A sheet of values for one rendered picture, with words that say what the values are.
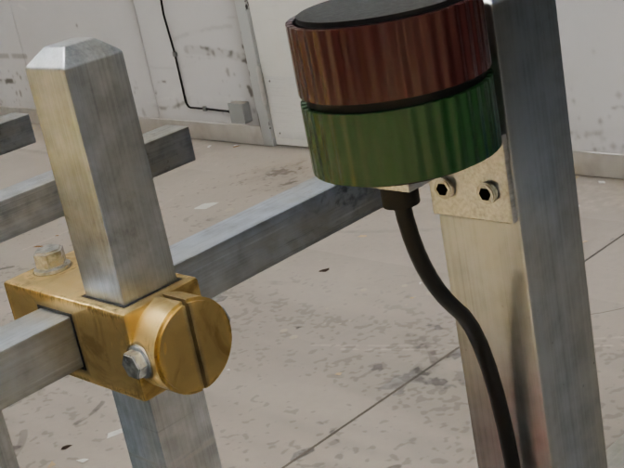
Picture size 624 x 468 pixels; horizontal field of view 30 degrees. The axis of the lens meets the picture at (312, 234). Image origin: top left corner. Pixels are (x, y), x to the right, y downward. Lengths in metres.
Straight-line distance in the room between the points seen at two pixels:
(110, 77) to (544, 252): 0.26
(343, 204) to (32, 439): 2.03
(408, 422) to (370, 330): 0.48
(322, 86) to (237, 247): 0.36
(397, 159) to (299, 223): 0.39
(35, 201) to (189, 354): 0.34
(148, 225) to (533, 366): 0.25
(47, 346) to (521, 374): 0.29
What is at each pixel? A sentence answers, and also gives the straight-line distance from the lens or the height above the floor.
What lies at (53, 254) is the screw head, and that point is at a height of 0.98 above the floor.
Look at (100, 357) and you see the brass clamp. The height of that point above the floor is 0.94.
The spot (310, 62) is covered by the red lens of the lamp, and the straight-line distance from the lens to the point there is 0.34.
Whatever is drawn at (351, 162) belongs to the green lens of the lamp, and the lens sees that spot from 0.34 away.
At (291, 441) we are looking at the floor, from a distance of 2.43.
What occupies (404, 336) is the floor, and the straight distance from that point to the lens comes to 2.78.
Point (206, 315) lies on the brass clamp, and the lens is 0.59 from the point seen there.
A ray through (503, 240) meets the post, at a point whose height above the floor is 1.04.
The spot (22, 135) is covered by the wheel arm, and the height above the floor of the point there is 0.94.
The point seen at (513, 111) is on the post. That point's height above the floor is 1.08.
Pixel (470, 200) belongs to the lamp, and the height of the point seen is 1.05.
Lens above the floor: 1.18
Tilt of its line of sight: 19 degrees down
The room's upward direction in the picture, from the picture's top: 11 degrees counter-clockwise
